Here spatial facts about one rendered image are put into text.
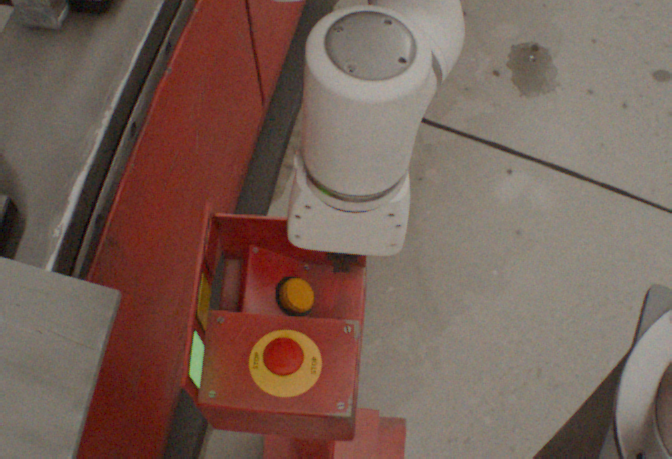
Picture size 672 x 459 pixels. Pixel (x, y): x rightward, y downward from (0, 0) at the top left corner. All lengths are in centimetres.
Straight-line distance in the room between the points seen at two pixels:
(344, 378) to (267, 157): 102
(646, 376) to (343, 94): 31
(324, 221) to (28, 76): 43
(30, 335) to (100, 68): 38
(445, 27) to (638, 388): 31
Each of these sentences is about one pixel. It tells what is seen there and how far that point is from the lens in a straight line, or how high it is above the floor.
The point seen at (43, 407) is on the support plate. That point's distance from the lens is 68.
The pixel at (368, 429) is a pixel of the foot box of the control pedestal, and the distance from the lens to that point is 154.
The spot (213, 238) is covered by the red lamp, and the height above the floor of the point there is 81.
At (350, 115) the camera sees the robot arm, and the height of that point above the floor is 113.
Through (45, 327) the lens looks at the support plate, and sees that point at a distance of 70.
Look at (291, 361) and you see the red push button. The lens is 85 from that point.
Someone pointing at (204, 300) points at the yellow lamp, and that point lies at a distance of 88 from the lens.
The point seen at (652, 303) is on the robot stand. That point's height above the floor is 100.
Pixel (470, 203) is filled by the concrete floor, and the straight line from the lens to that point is 184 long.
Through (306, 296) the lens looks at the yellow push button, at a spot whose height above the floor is 72.
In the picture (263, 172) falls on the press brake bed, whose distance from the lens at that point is 182.
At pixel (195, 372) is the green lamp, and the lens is 85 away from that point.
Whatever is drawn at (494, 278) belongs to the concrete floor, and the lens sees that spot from 177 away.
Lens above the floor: 161
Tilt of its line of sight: 62 degrees down
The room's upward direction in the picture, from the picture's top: 4 degrees counter-clockwise
